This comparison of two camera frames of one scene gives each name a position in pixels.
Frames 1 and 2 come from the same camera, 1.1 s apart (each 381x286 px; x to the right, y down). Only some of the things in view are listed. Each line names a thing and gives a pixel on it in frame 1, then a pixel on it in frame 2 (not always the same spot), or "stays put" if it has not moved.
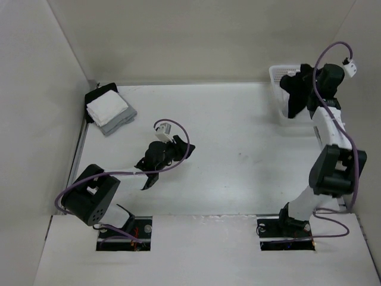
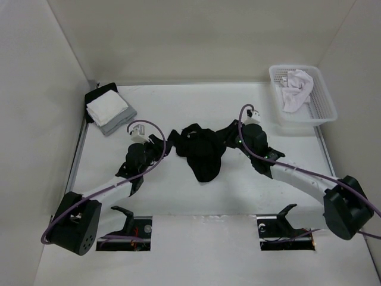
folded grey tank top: [126, 117] stays put
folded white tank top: [106, 108] stays put
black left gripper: [180, 144] to [157, 145]
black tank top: [301, 89] to [203, 148]
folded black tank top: [94, 94] stays put
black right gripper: [319, 71] to [237, 129]
